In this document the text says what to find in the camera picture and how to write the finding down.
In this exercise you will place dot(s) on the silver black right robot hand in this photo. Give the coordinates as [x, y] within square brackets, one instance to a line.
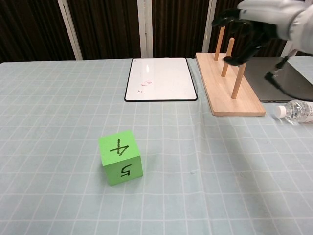
[266, 12]

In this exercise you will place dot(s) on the green cube with handwritten numbers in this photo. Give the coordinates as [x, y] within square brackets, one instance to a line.
[117, 159]

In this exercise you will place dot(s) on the grey closed laptop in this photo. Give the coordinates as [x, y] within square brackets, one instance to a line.
[261, 90]

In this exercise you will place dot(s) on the wooden rack with three pegs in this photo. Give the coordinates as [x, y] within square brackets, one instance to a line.
[220, 93]

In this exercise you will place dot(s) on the clear plastic water bottle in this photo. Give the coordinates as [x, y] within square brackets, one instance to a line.
[296, 110]

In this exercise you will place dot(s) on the white dry-erase board black rim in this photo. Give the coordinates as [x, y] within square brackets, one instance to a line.
[159, 80]

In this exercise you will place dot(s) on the light blue checked tablecloth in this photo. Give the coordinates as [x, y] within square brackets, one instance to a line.
[73, 122]

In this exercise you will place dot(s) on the white partition post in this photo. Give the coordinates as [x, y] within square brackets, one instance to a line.
[71, 31]
[286, 50]
[145, 29]
[207, 36]

